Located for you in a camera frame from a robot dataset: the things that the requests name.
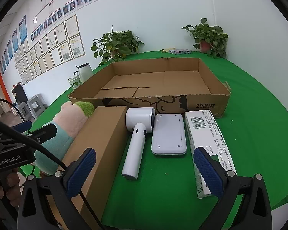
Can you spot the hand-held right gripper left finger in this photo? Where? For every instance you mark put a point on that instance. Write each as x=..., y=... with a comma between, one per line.
x=82, y=172

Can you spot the yellow flat item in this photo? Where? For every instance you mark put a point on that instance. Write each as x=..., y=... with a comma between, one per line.
x=165, y=50

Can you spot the white kettle black lid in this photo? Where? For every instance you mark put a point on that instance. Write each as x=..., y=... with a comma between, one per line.
x=85, y=74

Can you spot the patterned flat packet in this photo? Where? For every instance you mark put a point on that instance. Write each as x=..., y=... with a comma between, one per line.
x=180, y=51

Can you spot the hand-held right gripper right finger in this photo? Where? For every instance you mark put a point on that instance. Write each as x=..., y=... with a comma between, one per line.
x=208, y=172

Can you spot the row of blue wall posters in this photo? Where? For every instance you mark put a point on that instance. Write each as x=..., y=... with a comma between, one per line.
x=22, y=28

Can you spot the green tablecloth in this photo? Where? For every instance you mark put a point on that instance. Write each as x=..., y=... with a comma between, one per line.
x=254, y=124

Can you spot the leafy green potted plant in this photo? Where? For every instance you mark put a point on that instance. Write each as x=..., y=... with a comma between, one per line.
x=115, y=43

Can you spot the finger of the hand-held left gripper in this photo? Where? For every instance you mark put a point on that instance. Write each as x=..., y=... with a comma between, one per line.
x=44, y=131
x=21, y=126

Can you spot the black cabinet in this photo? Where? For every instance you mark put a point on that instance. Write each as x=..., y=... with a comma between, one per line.
x=20, y=93

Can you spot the person's left hand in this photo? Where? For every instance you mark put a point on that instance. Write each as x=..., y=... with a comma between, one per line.
x=13, y=183

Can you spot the white hair dryer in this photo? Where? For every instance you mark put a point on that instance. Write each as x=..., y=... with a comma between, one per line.
x=134, y=148

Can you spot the pink pig plush toy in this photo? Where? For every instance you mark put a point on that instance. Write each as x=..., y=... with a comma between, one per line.
x=62, y=124

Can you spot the potted plant red pot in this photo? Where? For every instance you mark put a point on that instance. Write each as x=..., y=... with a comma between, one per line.
x=206, y=36

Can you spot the large cardboard box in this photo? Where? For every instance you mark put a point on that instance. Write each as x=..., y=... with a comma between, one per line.
x=158, y=81

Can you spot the white barcode carton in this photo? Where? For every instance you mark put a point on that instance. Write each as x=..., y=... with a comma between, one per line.
x=206, y=129

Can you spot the wall of framed certificates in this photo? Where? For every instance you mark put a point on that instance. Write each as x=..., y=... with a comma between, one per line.
x=62, y=50

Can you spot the wall chart of portrait photos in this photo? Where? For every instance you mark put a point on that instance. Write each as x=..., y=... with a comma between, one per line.
x=73, y=4

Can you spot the long brown cardboard box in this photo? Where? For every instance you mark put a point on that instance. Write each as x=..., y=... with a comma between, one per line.
x=98, y=143

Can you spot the grey plastic stool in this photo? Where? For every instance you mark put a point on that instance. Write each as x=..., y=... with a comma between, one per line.
x=24, y=111
x=36, y=104

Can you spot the white flat plastic device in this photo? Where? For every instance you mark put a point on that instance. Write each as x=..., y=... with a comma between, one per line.
x=169, y=134

